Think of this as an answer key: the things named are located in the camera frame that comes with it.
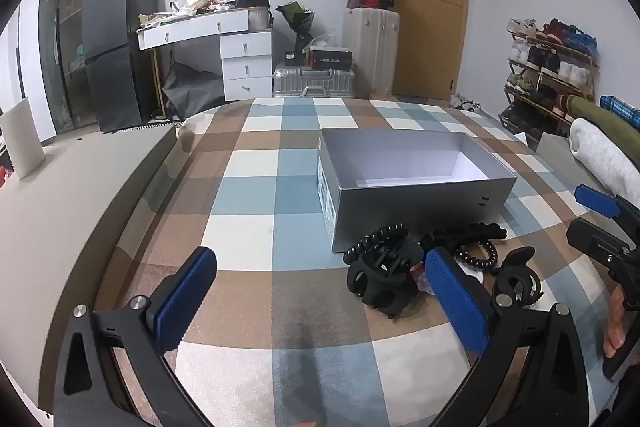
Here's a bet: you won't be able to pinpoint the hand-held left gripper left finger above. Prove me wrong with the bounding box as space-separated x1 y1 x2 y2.
52 246 218 427

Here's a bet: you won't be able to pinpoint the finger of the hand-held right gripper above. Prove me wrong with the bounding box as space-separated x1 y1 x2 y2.
566 217 637 269
574 185 640 228

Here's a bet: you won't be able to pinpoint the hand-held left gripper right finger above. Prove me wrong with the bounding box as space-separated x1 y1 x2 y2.
422 247 593 427

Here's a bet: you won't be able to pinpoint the black spiral hair tie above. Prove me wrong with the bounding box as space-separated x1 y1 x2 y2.
342 223 406 264
454 237 499 275

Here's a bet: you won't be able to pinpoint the small black claw hair clip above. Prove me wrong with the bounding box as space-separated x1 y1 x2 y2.
492 247 545 308

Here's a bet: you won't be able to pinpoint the large black claw hair clip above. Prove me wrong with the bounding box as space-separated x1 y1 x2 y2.
346 239 426 320

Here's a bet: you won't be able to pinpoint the grey cardboard box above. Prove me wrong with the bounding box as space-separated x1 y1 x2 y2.
317 129 517 254

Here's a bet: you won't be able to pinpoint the person's right hand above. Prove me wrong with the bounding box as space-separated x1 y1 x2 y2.
602 284 632 358

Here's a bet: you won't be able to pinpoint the white rolled towel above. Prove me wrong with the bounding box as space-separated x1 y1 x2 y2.
570 118 640 202

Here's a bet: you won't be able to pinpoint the grey board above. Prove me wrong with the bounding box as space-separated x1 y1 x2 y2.
535 132 573 155

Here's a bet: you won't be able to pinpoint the green rolled mat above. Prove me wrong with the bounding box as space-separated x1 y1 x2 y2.
565 97 626 130

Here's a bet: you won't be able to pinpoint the plaid blanket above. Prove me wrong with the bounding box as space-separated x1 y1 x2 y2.
92 97 640 427

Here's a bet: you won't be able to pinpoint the shoe rack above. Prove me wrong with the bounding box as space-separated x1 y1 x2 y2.
499 19 601 138

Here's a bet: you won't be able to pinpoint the shoes on floor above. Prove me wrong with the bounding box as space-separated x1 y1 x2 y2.
450 94 483 112

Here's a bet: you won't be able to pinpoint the black cloth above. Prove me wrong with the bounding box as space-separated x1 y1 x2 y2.
161 62 226 110

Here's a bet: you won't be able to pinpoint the white cylinder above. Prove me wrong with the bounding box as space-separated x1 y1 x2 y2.
0 99 46 180

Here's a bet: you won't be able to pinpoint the white dressing table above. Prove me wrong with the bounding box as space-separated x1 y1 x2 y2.
137 7 275 102

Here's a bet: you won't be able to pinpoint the black fridge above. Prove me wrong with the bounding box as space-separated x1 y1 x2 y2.
81 0 161 134

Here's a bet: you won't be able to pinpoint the silver suitcase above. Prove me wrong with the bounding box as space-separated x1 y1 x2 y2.
272 62 357 99

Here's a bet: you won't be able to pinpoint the wooden door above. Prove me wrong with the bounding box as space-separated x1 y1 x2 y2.
382 0 471 102

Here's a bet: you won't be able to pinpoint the white suitcase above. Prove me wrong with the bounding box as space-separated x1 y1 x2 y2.
342 8 401 96

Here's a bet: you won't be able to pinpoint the glass door cabinet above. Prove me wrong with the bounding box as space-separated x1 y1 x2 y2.
37 0 101 140

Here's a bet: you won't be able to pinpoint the white wardrobe panel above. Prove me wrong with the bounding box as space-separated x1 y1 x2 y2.
15 0 57 142

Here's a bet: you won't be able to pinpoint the black red flat box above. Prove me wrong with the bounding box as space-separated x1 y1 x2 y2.
309 48 353 70

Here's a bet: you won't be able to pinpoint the white ribbed bin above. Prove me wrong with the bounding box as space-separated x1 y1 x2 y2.
248 7 273 32

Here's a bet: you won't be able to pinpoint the desk clutter pile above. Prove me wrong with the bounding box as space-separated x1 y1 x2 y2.
140 0 238 28

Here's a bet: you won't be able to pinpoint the black wrapped bouquet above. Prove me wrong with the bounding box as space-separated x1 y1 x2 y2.
275 2 317 52

